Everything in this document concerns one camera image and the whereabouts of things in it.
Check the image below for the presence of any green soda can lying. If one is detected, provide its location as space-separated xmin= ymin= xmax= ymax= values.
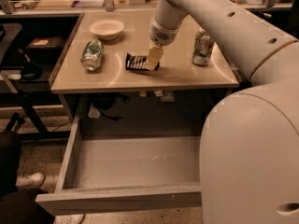
xmin=80 ymin=39 xmax=105 ymax=72

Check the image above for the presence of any green soda can upright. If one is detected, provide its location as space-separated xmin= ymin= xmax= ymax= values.
xmin=192 ymin=29 xmax=214 ymax=66

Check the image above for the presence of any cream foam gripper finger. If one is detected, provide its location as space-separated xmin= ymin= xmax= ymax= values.
xmin=146 ymin=45 xmax=164 ymax=70

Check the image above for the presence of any white paper bowl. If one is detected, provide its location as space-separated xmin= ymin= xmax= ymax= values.
xmin=89 ymin=19 xmax=124 ymax=41

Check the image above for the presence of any black box with label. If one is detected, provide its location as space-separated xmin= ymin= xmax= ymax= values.
xmin=26 ymin=36 xmax=64 ymax=57

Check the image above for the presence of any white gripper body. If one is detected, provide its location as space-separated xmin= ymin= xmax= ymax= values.
xmin=149 ymin=16 xmax=179 ymax=47

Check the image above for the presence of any grey counter cabinet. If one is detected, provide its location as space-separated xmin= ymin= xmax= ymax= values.
xmin=51 ymin=9 xmax=239 ymax=113

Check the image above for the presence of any black rxbar chocolate wrapper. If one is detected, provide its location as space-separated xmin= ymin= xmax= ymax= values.
xmin=125 ymin=53 xmax=148 ymax=71

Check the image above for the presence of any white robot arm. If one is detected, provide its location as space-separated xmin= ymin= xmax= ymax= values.
xmin=149 ymin=0 xmax=299 ymax=224

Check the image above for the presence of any open grey drawer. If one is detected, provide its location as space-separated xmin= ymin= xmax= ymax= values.
xmin=35 ymin=96 xmax=206 ymax=217

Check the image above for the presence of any person's dark trouser leg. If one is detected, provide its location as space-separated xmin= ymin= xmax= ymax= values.
xmin=0 ymin=131 xmax=55 ymax=224

